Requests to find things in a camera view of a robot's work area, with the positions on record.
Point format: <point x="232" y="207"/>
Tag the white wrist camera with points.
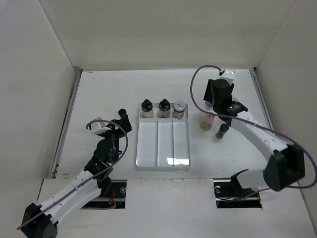
<point x="97" y="126"/>
<point x="228" y="75"/>

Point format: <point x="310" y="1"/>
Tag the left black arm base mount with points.
<point x="113" y="198"/>

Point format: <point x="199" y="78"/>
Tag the black round cap bottle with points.
<point x="164" y="109"/>

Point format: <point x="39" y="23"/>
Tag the right aluminium frame rail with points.
<point x="267" y="118"/>

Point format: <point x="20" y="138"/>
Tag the pink cap spice bottle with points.
<point x="207" y="123"/>

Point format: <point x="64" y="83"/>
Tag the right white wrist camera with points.
<point x="228" y="75"/>

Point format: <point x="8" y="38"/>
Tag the black round cap jar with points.
<point x="147" y="110"/>

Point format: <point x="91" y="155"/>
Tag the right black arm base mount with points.
<point x="229" y="194"/>

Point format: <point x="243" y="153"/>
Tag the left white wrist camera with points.
<point x="97" y="126"/>

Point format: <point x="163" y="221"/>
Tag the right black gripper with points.
<point x="208" y="95"/>

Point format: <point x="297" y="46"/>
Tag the aluminium frame rail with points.
<point x="267" y="118"/>
<point x="66" y="121"/>

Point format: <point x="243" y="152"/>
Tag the small black cap brown bottle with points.
<point x="122" y="112"/>

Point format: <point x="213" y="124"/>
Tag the red label spice jar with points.
<point x="179" y="109"/>

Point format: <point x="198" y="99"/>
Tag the silver cap blue bottle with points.
<point x="208" y="106"/>

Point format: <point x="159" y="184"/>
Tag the left aluminium frame rail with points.
<point x="66" y="121"/>

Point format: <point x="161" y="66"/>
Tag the clear acrylic organizer tray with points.
<point x="163" y="144"/>

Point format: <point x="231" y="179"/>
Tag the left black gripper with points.
<point x="123" y="121"/>

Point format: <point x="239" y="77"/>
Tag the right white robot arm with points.
<point x="285" y="162"/>

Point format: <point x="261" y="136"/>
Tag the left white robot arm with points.
<point x="44" y="220"/>

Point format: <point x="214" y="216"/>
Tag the small black cap spice bottle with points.
<point x="222" y="131"/>

